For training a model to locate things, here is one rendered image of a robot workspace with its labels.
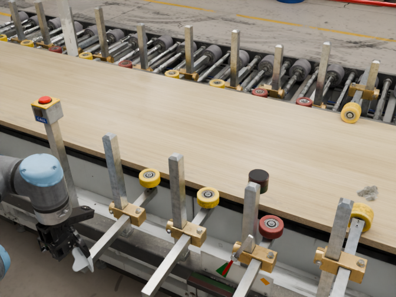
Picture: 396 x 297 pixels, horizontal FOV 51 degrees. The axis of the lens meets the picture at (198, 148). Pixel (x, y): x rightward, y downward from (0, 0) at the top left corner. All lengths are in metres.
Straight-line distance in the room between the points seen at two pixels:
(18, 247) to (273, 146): 1.69
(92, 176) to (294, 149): 0.90
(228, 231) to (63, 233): 0.72
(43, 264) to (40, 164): 1.61
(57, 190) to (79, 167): 0.91
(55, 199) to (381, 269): 1.06
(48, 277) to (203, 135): 1.26
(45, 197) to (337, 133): 1.27
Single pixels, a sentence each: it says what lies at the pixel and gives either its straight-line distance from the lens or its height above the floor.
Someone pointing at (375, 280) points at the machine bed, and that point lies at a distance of 1.59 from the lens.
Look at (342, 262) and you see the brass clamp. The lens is 1.24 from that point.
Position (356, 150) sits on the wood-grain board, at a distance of 1.80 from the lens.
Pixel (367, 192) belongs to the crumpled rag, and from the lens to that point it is 1.58.
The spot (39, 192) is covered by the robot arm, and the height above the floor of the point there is 1.25.
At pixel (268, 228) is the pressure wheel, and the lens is 1.37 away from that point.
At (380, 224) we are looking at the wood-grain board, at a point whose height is 0.90.
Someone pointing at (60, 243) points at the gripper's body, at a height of 1.08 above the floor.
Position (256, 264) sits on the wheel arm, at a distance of 1.33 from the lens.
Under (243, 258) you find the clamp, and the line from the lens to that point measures 1.37.
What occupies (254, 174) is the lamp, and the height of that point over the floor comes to 1.14.
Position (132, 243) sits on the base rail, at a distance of 1.62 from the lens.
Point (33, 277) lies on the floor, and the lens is 2.56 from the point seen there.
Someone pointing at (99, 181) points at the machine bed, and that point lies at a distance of 1.92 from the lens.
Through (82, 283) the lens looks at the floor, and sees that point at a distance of 2.45.
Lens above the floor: 1.89
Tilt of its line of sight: 35 degrees down
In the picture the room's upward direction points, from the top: 1 degrees counter-clockwise
